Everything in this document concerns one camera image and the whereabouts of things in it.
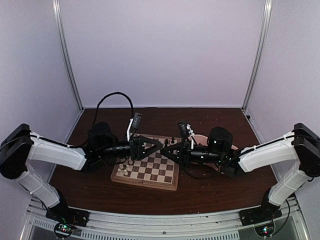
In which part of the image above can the aluminium frame post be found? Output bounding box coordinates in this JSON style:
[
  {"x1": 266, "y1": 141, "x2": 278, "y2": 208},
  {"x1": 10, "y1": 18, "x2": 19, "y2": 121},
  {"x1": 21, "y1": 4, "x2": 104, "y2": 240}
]
[
  {"x1": 52, "y1": 0, "x2": 84, "y2": 112},
  {"x1": 241, "y1": 0, "x2": 273, "y2": 112}
]

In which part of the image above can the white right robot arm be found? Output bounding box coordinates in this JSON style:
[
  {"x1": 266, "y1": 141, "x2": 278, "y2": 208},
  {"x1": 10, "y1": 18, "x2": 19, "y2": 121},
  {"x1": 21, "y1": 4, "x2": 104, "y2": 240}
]
[{"x1": 160, "y1": 122, "x2": 320, "y2": 221}]

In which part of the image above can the white chess pieces row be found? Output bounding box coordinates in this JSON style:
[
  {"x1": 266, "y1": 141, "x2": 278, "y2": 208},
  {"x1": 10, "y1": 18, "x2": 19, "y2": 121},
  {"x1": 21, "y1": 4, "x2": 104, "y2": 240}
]
[{"x1": 116, "y1": 159, "x2": 134, "y2": 177}]

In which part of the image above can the aluminium frame post left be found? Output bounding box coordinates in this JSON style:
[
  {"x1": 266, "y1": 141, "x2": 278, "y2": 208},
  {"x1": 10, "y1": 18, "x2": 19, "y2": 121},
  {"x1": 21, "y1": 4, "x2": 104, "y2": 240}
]
[{"x1": 52, "y1": 0, "x2": 84, "y2": 112}]

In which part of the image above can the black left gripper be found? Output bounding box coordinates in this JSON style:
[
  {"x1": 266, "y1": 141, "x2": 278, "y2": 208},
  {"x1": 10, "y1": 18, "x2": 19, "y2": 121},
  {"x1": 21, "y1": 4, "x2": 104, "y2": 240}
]
[{"x1": 98, "y1": 134, "x2": 163, "y2": 160}]

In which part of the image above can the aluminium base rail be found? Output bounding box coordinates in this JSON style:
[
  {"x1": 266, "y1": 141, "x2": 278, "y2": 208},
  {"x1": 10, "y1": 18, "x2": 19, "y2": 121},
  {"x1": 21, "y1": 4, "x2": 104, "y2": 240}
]
[{"x1": 18, "y1": 197, "x2": 311, "y2": 240}]

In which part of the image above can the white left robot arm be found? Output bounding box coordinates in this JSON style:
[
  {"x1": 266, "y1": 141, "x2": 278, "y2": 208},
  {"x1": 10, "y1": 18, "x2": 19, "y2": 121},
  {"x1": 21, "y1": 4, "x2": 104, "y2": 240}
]
[{"x1": 0, "y1": 122, "x2": 163, "y2": 222}]

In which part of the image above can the aluminium frame post right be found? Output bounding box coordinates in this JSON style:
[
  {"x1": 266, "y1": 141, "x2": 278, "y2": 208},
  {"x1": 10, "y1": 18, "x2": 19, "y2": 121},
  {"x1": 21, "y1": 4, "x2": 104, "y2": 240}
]
[{"x1": 241, "y1": 0, "x2": 273, "y2": 112}]

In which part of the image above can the wooden chess board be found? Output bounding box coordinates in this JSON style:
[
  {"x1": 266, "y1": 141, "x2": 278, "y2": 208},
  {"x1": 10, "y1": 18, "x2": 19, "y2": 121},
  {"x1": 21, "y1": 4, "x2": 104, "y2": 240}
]
[{"x1": 110, "y1": 150, "x2": 180, "y2": 191}]

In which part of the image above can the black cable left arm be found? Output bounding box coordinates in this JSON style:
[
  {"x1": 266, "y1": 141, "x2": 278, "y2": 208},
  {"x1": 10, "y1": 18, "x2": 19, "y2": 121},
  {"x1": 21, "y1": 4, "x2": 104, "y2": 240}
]
[{"x1": 70, "y1": 91, "x2": 136, "y2": 148}]

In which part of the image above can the pink plastic double bowl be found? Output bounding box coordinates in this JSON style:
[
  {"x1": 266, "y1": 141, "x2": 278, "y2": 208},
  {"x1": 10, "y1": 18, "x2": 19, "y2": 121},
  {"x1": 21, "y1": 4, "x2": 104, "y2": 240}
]
[{"x1": 190, "y1": 129, "x2": 238, "y2": 172}]

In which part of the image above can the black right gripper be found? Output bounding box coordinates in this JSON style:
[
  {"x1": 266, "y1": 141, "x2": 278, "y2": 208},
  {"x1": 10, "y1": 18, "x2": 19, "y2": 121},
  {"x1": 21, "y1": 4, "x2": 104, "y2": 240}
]
[{"x1": 161, "y1": 140, "x2": 224, "y2": 168}]

